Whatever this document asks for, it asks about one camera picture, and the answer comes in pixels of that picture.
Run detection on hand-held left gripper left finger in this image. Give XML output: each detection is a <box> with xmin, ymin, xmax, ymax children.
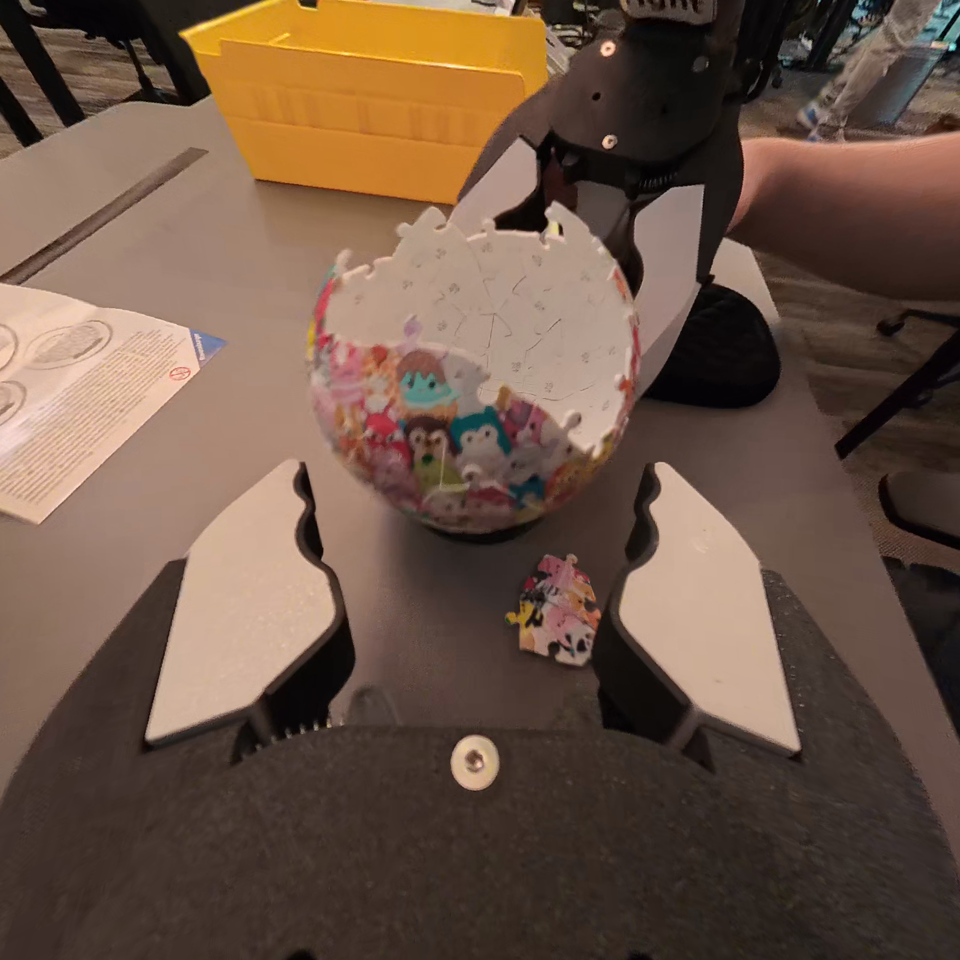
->
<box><xmin>142</xmin><ymin>459</ymin><xmax>355</xmax><ymax>751</ymax></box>

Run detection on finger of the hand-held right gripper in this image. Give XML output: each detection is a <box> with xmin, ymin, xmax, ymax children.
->
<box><xmin>615</xmin><ymin>182</ymin><xmax>708</xmax><ymax>387</ymax></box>
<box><xmin>450</xmin><ymin>138</ymin><xmax>560</xmax><ymax>228</ymax></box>

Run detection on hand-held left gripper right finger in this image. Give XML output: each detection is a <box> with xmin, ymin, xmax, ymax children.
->
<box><xmin>592</xmin><ymin>461</ymin><xmax>804</xmax><ymax>757</ymax></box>

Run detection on colourful puzzle ball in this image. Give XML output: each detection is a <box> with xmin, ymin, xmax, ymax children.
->
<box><xmin>306</xmin><ymin>201</ymin><xmax>645</xmax><ymax>535</ymax></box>

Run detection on joined puzzle pieces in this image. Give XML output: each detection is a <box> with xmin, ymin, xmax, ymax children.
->
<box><xmin>504</xmin><ymin>553</ymin><xmax>603</xmax><ymax>667</ymax></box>

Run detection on black ball stand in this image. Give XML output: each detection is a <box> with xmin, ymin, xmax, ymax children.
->
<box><xmin>420</xmin><ymin>513</ymin><xmax>545</xmax><ymax>543</ymax></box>

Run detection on person's right forearm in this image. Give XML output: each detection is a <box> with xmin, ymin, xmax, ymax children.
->
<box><xmin>723</xmin><ymin>131</ymin><xmax>960</xmax><ymax>301</ymax></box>

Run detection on black wrist rest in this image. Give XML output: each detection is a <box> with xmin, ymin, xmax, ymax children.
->
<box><xmin>641</xmin><ymin>283</ymin><xmax>783</xmax><ymax>410</ymax></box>

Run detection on yellow plastic bin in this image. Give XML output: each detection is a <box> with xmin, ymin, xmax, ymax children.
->
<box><xmin>180</xmin><ymin>0</ymin><xmax>549</xmax><ymax>205</ymax></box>

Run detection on office chair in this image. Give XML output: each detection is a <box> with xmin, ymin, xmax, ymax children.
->
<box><xmin>834</xmin><ymin>306</ymin><xmax>960</xmax><ymax>560</ymax></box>

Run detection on instruction leaflet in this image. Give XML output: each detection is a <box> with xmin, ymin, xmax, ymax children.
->
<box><xmin>0</xmin><ymin>283</ymin><xmax>228</xmax><ymax>525</ymax></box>

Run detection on black metal table frame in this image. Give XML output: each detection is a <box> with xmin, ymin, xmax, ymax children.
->
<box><xmin>0</xmin><ymin>0</ymin><xmax>211</xmax><ymax>147</ymax></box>

